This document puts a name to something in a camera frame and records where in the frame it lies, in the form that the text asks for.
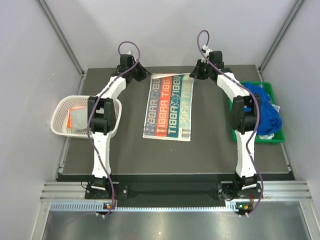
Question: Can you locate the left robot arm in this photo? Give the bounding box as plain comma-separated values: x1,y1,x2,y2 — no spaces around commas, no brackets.
86,52,152,200

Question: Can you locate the blue patterned towel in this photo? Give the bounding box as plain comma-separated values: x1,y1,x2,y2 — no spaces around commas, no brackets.
244,82,283,136

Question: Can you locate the white green towel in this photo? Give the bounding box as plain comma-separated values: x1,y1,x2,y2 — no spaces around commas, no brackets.
69,109,90,131

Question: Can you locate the white perforated plastic basket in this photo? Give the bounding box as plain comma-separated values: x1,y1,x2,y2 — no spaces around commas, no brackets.
50,94,123,140

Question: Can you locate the cream patterned towel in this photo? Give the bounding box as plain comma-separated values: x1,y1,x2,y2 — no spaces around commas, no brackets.
142,73,194,142

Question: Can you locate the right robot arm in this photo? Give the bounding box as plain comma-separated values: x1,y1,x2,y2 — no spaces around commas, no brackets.
189,46,261,201

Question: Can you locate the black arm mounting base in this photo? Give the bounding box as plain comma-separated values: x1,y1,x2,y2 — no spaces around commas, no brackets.
85,182,262,207

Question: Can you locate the grey slotted cable duct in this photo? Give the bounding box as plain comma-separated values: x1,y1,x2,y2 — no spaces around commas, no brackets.
50,201,249,213

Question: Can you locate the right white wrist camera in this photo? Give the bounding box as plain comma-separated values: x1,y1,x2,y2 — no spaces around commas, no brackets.
200,45,211,63

